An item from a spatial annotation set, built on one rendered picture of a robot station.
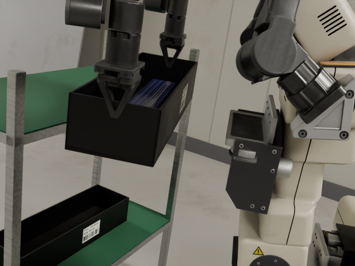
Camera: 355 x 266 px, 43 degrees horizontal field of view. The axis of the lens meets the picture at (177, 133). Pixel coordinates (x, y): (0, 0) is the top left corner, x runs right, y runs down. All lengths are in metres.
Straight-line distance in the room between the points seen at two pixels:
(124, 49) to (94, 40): 3.45
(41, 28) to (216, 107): 1.62
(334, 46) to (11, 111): 0.71
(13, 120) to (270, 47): 0.61
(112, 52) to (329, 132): 0.40
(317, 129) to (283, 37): 0.18
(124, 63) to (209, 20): 2.83
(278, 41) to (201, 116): 2.93
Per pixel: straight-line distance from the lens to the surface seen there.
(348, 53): 1.00
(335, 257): 1.18
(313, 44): 0.94
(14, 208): 1.19
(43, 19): 4.04
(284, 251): 1.09
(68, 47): 3.82
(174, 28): 1.31
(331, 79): 0.83
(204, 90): 3.63
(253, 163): 0.97
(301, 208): 1.06
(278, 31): 0.78
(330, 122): 0.84
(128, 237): 1.85
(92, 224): 1.75
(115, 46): 0.76
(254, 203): 1.01
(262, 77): 0.78
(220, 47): 3.54
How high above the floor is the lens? 1.34
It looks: 19 degrees down
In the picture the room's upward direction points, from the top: 9 degrees clockwise
